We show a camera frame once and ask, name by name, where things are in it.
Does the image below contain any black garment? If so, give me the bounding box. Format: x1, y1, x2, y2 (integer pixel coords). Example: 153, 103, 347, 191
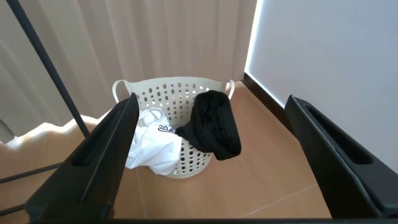
175, 90, 243, 161

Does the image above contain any black clothes rack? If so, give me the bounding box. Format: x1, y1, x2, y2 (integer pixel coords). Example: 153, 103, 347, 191
0, 0, 91, 217

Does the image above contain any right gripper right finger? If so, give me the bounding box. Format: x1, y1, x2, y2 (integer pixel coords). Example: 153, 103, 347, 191
284, 95, 398, 218

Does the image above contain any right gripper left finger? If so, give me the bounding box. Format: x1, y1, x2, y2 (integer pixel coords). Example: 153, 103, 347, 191
24, 92, 140, 221

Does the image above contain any white printed t-shirt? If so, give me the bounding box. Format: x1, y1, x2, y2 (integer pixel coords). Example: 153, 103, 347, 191
125, 107, 183, 176

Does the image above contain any white laundry basket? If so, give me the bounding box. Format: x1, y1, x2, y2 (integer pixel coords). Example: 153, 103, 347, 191
111, 76, 236, 179

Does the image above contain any beige curtain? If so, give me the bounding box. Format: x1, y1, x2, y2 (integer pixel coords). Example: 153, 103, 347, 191
0, 0, 258, 146

